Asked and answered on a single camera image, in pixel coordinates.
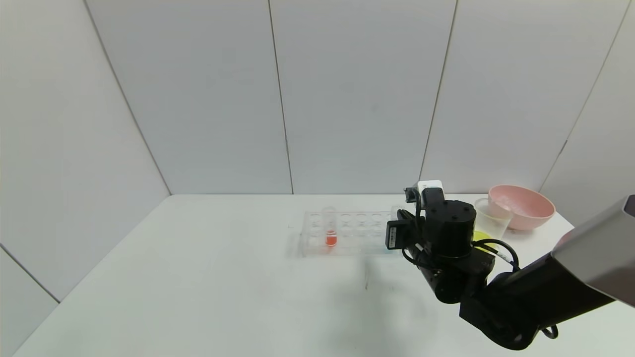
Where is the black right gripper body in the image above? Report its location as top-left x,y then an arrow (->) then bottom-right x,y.
385,216 -> 426,250

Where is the clear plastic test tube rack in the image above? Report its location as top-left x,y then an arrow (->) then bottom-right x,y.
299,211 -> 405,257

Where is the test tube with red pigment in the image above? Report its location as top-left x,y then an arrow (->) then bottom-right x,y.
322,206 -> 337,247

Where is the clear plastic beaker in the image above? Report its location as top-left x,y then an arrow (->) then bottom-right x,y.
471,198 -> 513,251

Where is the pink plastic bowl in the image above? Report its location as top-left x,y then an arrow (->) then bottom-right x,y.
487,185 -> 556,231

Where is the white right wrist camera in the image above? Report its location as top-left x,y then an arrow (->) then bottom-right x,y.
404,180 -> 445,205

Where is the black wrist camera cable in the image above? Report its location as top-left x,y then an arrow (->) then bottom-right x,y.
474,238 -> 520,272

